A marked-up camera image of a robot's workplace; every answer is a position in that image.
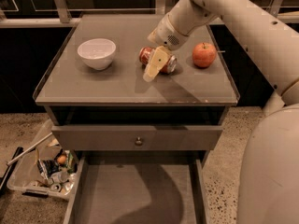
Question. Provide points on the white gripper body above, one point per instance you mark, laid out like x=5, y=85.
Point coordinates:
x=167, y=34

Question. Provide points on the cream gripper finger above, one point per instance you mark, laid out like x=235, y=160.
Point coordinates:
x=154, y=38
x=154, y=60

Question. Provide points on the red coke can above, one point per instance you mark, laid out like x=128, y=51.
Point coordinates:
x=169, y=68

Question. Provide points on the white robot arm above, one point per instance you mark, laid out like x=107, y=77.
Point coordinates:
x=269, y=179

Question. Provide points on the grey drawer cabinet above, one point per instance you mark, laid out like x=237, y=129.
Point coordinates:
x=75, y=94

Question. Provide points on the round metal drawer knob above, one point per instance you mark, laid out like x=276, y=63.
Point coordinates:
x=139, y=141

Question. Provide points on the closed grey top drawer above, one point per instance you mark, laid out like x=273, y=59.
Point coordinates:
x=122, y=137

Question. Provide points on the open grey middle drawer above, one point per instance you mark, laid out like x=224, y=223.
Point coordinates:
x=138, y=188

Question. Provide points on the red apple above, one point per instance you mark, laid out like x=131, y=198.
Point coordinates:
x=203, y=55

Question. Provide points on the white ceramic bowl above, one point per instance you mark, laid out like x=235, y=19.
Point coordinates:
x=97, y=53

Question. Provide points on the orange fruit in bin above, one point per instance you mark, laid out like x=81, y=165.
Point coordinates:
x=62, y=159

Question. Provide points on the crumpled snack bag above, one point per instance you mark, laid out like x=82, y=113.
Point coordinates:
x=48, y=167

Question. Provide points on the grey metal rod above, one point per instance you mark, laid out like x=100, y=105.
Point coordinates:
x=29, y=149

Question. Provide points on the clear plastic storage bin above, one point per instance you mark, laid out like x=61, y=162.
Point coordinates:
x=26, y=177

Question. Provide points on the black flat bar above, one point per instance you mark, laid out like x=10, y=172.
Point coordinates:
x=5, y=177

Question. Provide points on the metal window railing frame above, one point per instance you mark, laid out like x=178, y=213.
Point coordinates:
x=93, y=11

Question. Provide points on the white diagonal post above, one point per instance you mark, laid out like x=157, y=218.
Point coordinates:
x=273, y=104

